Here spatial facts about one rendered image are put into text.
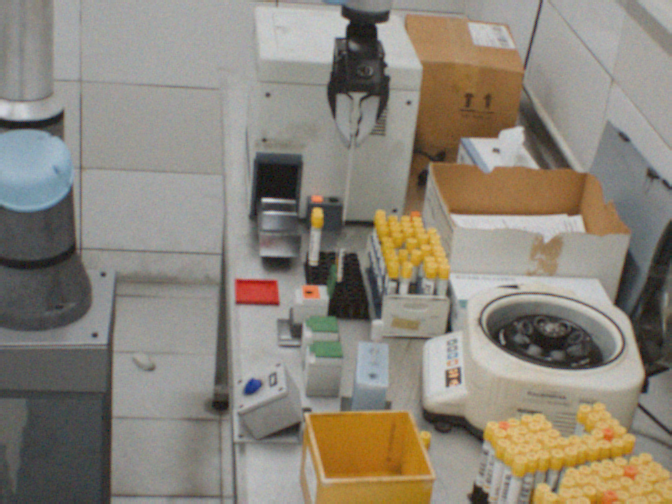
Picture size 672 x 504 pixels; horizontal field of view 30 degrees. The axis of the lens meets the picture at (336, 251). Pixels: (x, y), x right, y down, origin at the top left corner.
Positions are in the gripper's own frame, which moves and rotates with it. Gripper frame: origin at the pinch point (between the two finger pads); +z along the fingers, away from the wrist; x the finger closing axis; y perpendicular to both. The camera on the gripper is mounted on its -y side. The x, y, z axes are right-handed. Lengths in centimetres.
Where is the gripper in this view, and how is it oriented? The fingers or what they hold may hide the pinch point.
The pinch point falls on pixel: (352, 142)
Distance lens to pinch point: 185.2
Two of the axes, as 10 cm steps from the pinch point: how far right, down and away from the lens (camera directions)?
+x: -9.9, -0.5, -1.1
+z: -1.0, 8.8, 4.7
